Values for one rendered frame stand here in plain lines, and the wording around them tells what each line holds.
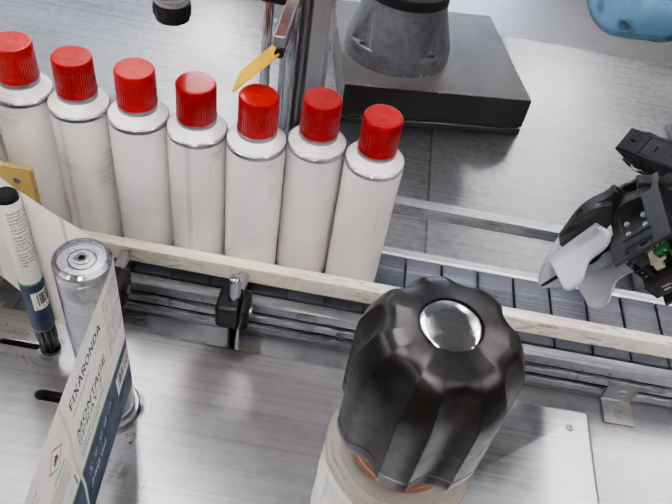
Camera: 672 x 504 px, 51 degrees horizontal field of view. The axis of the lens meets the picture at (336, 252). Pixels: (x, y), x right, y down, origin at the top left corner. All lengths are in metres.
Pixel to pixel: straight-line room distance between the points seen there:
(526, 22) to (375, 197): 0.79
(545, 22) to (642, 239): 0.80
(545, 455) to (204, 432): 0.29
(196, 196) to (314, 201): 0.10
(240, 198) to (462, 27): 0.64
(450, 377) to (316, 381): 0.35
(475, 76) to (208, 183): 0.52
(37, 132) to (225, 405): 0.29
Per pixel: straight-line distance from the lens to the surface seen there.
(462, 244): 0.86
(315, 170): 0.60
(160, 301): 0.72
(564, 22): 1.39
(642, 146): 0.70
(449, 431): 0.32
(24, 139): 0.68
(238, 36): 1.15
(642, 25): 0.54
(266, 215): 0.64
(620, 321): 0.78
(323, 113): 0.58
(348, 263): 0.66
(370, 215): 0.62
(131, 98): 0.61
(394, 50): 0.98
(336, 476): 0.40
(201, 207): 0.65
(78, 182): 0.68
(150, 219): 0.68
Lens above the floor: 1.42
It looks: 47 degrees down
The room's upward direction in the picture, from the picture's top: 11 degrees clockwise
